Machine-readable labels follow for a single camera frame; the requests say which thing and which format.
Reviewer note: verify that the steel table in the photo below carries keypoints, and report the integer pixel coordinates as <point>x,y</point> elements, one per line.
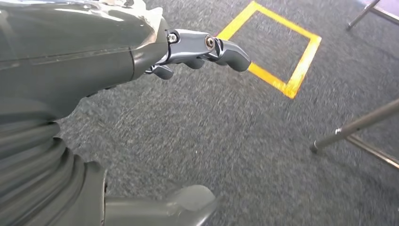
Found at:
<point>358,124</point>

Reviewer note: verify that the yellow floor tape square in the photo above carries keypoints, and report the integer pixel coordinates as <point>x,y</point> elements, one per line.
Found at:
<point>304,65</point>

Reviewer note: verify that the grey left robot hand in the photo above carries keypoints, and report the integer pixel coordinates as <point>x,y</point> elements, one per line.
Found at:
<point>78,78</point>

